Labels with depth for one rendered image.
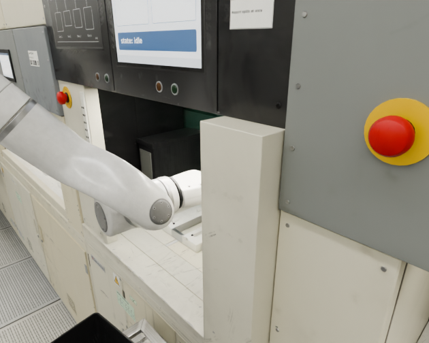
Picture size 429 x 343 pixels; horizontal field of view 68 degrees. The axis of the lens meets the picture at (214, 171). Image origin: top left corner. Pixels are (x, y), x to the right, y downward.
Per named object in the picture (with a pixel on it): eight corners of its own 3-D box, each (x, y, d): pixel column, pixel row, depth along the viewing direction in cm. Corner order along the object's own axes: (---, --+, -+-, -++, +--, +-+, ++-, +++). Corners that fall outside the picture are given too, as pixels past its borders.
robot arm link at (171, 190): (150, 207, 74) (161, 203, 76) (171, 222, 68) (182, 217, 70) (147, 173, 71) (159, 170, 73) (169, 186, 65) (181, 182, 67)
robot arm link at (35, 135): (44, 84, 45) (188, 202, 60) (26, 103, 58) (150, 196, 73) (-2, 133, 42) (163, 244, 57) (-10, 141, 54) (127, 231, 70)
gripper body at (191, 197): (156, 201, 76) (195, 188, 82) (182, 218, 68) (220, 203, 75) (154, 172, 73) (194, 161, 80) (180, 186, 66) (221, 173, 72)
